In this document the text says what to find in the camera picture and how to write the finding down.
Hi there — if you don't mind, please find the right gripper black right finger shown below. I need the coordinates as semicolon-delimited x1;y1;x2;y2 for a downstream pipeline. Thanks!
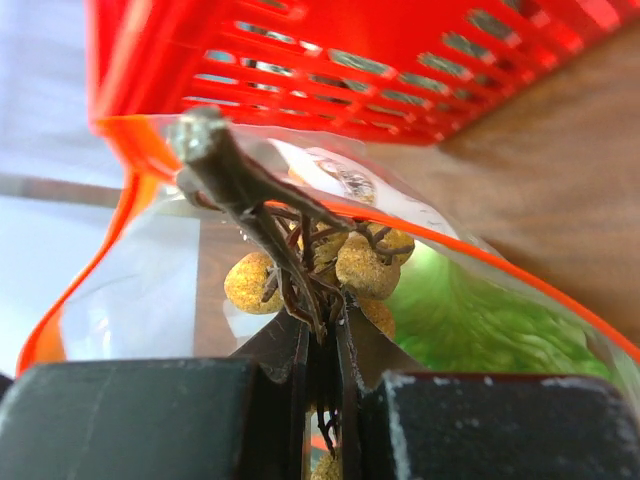
336;300;639;479

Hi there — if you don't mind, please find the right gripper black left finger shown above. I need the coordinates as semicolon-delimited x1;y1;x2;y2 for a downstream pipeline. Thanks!
1;314;309;479

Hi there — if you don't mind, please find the toy napa cabbage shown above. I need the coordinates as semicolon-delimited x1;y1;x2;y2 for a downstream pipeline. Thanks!
386;247;612;380

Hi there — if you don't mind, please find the toy longan bunch brown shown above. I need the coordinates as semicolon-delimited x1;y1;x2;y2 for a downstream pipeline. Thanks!
167;106;417;479

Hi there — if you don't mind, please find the zip bag red zipper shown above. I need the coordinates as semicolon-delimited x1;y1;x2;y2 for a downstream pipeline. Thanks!
19;124;639;399

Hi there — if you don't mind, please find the red plastic shopping basket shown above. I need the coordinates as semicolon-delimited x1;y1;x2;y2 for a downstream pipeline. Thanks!
85;1;639;145

